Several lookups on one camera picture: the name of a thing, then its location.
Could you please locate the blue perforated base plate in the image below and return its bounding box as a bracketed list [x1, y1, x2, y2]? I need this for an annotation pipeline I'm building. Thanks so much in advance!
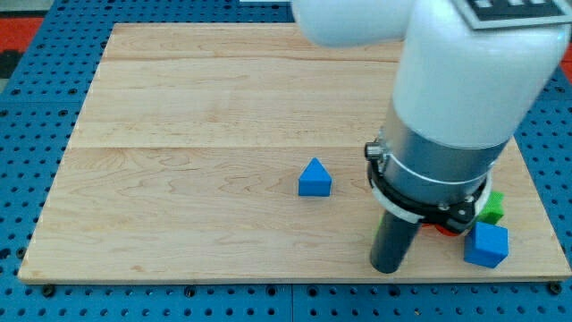
[1, 0, 571, 321]

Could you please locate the blue cube block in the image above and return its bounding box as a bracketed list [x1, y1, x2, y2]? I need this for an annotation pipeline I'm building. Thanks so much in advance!
[464, 222, 509, 268]

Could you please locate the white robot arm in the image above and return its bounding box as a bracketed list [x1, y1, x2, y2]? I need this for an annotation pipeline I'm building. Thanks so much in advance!
[291, 0, 571, 273]

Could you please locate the wooden board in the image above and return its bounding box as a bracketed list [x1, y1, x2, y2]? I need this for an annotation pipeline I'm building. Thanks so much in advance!
[18, 23, 571, 284]

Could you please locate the green block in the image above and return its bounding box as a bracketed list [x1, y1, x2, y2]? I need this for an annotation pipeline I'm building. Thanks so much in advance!
[477, 191, 504, 225]

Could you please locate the red star block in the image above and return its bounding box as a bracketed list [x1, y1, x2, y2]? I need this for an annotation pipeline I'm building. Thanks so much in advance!
[422, 223, 459, 237]

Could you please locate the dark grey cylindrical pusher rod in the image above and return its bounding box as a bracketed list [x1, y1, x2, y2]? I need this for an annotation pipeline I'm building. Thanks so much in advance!
[370, 211, 421, 274]

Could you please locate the black and white fiducial tag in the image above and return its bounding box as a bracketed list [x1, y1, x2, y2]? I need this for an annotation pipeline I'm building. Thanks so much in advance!
[451, 0, 571, 30]

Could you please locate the blue triangle block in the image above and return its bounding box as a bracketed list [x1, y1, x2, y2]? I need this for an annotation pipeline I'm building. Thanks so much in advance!
[298, 157, 332, 197]

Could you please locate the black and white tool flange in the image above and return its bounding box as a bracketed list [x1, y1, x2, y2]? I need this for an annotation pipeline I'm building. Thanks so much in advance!
[366, 163, 492, 233]

